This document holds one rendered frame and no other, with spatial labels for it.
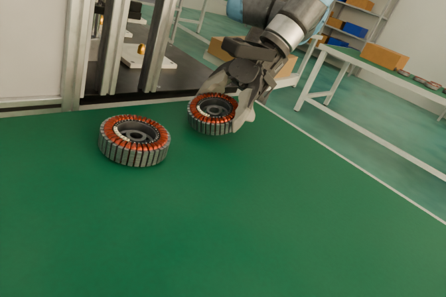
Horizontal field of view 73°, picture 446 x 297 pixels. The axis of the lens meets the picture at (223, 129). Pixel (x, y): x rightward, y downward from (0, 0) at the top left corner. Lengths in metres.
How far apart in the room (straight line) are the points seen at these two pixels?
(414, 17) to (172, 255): 7.09
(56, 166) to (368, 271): 0.47
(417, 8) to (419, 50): 0.79
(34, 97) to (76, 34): 0.12
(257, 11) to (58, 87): 0.46
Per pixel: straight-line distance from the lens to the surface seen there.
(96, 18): 0.78
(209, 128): 0.58
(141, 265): 0.37
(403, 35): 7.28
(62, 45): 0.56
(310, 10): 0.66
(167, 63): 0.87
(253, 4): 0.77
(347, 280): 0.48
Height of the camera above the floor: 1.05
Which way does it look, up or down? 26 degrees down
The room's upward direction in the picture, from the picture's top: 20 degrees clockwise
